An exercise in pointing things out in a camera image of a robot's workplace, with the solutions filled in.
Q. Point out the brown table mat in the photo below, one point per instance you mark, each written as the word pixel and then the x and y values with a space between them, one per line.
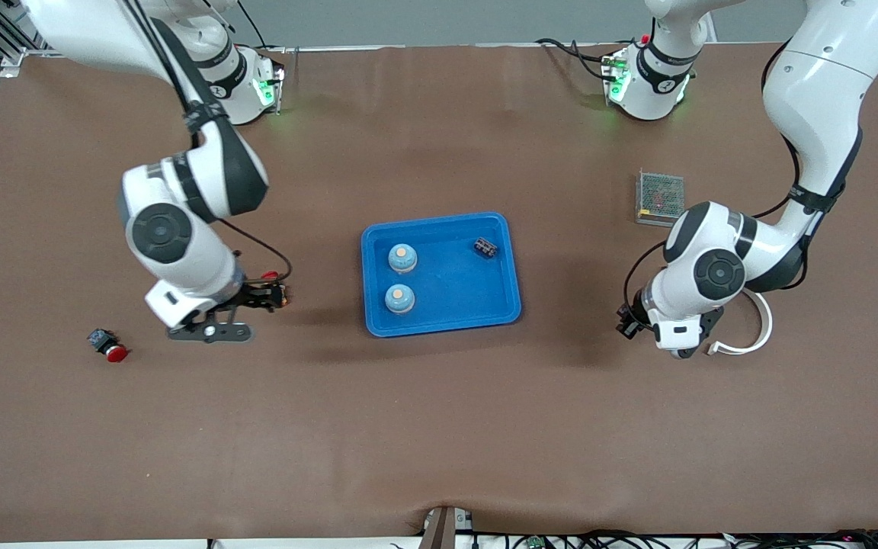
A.
pixel 439 427

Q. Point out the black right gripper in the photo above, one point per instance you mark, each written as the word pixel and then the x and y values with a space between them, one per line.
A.
pixel 257 296

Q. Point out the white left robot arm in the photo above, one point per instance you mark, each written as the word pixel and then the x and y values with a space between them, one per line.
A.
pixel 820 91

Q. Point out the red mushroom push button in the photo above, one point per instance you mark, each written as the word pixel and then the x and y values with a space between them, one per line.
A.
pixel 115 353

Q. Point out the blue service bell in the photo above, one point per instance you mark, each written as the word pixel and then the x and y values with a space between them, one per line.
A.
pixel 400 300
pixel 402 259

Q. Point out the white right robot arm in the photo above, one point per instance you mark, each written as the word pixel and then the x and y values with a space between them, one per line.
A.
pixel 199 267

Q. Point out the aluminium frame post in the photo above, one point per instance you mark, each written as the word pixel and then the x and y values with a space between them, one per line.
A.
pixel 11 62

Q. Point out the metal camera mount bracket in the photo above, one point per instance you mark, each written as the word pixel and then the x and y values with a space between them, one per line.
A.
pixel 443 530

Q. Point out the perforated metal power supply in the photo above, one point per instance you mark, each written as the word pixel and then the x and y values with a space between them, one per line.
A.
pixel 656 194

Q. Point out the blue plastic tray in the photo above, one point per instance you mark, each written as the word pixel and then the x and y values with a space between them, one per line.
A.
pixel 447 282

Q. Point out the white curved plastic bracket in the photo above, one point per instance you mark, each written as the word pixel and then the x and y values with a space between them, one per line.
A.
pixel 768 324

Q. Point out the black small connector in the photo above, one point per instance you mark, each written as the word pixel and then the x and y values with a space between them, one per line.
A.
pixel 485 247

